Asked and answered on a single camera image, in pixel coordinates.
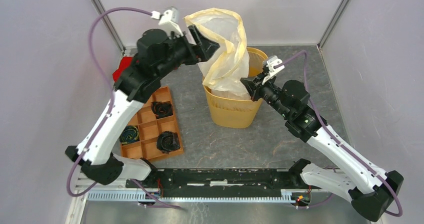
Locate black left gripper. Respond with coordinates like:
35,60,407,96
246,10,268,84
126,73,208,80
156,25,221,79

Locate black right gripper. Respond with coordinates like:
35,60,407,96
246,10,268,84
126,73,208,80
240,70,291,118

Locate cream plastic trash bag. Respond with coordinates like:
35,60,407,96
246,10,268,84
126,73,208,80
184,8,250,100

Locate yellow mesh trash bin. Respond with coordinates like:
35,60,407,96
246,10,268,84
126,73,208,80
204,47,268,128

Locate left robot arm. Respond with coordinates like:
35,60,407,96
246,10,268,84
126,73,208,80
65,25,220,188

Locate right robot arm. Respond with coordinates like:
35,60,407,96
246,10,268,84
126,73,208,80
240,76,404,222

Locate black rolled bag upper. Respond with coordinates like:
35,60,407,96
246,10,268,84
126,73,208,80
150,101,173,119

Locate black rolled bag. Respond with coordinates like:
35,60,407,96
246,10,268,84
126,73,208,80
150,101,173,119
156,131,181,154

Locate red cloth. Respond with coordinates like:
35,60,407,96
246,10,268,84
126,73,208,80
112,56,133,82

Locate orange compartment tray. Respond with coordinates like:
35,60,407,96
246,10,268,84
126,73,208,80
120,86,184,161

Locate black rolled bag lower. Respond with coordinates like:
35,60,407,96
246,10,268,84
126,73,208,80
156,131,181,154

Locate dark blue-yellow rolled bag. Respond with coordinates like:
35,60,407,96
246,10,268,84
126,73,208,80
119,125,140,145

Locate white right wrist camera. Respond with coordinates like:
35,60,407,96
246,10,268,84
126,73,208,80
261,55,285,85

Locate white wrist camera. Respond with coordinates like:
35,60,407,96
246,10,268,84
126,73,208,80
261,55,285,85
151,7,183,37

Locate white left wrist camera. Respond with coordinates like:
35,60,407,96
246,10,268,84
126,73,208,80
151,7,183,37

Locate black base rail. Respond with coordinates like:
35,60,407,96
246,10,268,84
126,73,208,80
139,168,309,198

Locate white slotted cable duct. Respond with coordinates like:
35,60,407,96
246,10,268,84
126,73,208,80
87,189,295,204

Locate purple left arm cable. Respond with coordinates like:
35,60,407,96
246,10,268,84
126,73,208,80
66,7,153,197

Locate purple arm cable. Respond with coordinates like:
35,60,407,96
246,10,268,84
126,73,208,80
66,7,153,197
274,50,404,217

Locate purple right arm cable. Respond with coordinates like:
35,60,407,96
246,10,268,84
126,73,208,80
274,50,404,217

